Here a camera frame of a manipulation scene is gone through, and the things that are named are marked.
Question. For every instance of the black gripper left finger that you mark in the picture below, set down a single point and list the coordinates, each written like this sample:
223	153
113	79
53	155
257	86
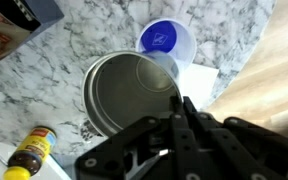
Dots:
150	146

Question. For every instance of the yellow lid vitamin bottle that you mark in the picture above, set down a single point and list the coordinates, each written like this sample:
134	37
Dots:
30	151

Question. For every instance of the translucent plastic cup blue base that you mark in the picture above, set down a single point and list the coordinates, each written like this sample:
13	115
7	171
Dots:
187	43

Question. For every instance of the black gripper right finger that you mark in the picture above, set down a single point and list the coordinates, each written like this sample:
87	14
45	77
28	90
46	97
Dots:
250	150

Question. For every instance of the silver metal cup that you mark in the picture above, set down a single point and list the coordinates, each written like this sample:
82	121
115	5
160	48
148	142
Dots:
127	90

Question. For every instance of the grey box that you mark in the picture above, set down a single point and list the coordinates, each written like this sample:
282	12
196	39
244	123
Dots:
49	15

